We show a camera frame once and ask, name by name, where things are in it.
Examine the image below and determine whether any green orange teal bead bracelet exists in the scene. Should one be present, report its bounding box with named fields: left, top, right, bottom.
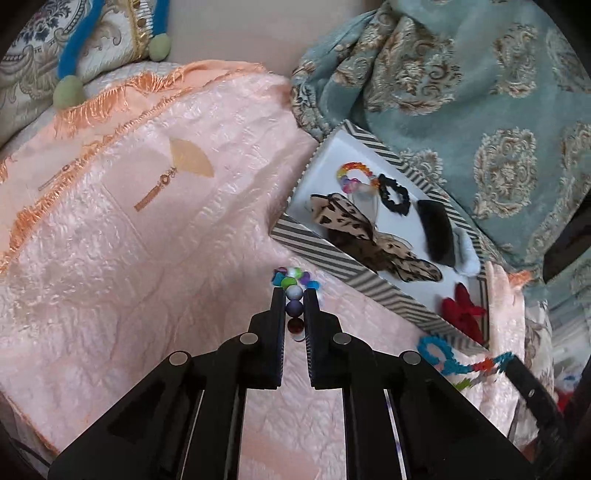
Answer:
left=450, top=351, right=516, bottom=393

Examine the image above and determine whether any blue bead bracelet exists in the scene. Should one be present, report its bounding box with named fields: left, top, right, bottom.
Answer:
left=417, top=335, right=463, bottom=377

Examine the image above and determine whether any multicolour round bead bracelet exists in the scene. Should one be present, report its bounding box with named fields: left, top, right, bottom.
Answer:
left=270, top=266, right=321, bottom=343

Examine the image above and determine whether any black velvet bow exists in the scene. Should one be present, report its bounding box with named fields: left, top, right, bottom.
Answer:
left=417, top=200, right=456, bottom=267

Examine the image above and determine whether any black scrunchie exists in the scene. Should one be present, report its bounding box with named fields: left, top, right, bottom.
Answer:
left=378, top=174, right=411, bottom=216

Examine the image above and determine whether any red velvet bow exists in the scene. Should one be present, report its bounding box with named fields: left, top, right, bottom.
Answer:
left=441, top=283, right=487, bottom=344

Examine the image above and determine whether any light blue fuzzy hair clip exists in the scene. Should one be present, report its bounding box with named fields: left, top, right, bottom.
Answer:
left=453, top=228, right=481, bottom=277

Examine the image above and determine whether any leopard print ribbon bow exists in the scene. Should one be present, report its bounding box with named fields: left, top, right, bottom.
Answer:
left=311, top=193, right=443, bottom=283

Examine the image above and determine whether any peach satin quilted bedspread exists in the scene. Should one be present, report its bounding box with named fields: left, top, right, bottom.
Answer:
left=1, top=61, right=420, bottom=458

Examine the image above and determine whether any chevron striped white tray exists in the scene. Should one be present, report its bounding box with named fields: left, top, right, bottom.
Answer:
left=270, top=121, right=490, bottom=355

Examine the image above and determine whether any teal paisley blanket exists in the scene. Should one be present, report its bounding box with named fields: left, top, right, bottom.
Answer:
left=291, top=1, right=590, bottom=330

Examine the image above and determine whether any green and blue plush toy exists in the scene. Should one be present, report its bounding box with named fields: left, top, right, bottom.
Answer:
left=51, top=0, right=174, bottom=111

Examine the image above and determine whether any floral embroidered cream pillow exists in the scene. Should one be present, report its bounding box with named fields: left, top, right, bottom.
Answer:
left=1, top=1, right=155, bottom=143

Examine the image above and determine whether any rainbow bead bracelet with charm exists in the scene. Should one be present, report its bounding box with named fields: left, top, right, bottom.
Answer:
left=335, top=161, right=381, bottom=195

